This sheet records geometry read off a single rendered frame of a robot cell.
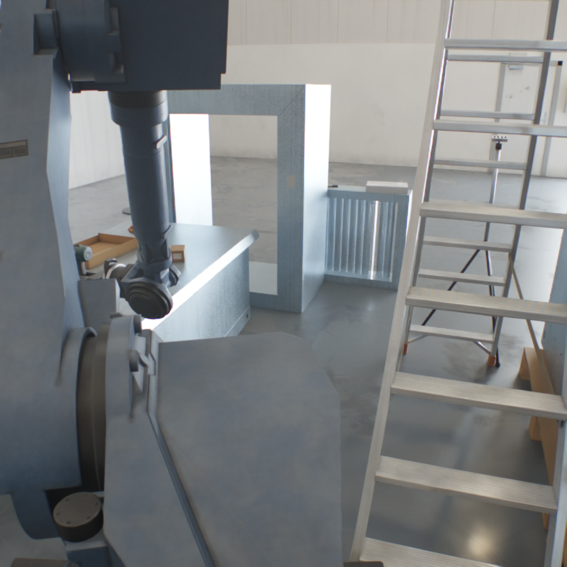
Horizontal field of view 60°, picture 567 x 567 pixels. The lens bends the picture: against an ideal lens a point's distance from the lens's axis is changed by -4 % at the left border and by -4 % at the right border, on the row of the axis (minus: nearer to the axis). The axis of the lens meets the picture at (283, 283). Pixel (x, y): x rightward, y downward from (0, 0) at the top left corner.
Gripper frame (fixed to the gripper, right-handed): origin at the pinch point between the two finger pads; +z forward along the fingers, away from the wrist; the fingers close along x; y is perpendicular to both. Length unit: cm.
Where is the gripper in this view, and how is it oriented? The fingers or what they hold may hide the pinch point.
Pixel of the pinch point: (80, 276)
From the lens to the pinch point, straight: 220.0
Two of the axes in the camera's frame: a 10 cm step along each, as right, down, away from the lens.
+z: -9.5, -1.2, 3.0
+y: -0.1, 9.3, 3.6
